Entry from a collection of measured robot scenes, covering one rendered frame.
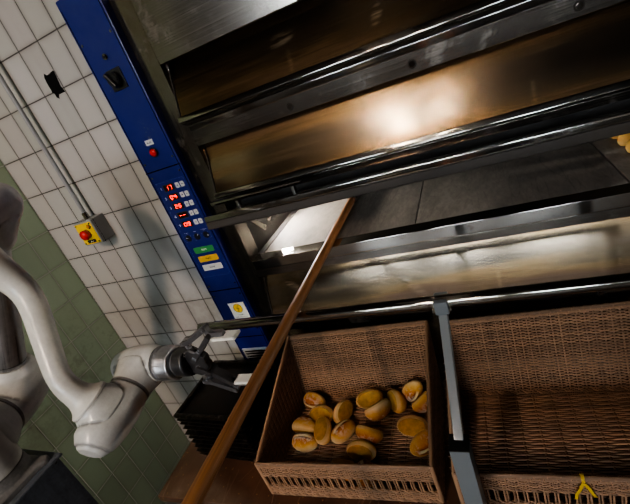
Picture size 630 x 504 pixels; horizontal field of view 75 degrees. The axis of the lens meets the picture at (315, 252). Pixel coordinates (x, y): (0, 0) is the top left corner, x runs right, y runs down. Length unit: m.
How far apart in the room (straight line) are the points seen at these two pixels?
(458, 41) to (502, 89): 0.16
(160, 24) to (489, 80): 0.93
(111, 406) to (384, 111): 1.02
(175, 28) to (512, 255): 1.20
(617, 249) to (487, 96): 0.57
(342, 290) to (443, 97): 0.72
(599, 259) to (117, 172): 1.60
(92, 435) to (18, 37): 1.29
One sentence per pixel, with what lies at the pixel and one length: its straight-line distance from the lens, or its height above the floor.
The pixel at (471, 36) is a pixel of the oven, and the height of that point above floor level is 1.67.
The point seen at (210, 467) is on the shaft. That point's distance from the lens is 0.82.
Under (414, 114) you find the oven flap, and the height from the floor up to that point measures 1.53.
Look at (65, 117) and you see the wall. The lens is 1.77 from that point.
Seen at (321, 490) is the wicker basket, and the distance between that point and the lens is 1.45.
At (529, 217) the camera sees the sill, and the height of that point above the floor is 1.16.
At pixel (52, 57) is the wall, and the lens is 1.73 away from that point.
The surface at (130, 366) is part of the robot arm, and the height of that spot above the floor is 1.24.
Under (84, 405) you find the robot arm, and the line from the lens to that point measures 1.12.
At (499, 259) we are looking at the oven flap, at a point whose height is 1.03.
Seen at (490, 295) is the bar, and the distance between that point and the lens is 0.99.
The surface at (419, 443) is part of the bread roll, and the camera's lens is 1.40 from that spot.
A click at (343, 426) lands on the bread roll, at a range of 1.52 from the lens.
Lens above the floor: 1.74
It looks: 23 degrees down
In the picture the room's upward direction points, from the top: 21 degrees counter-clockwise
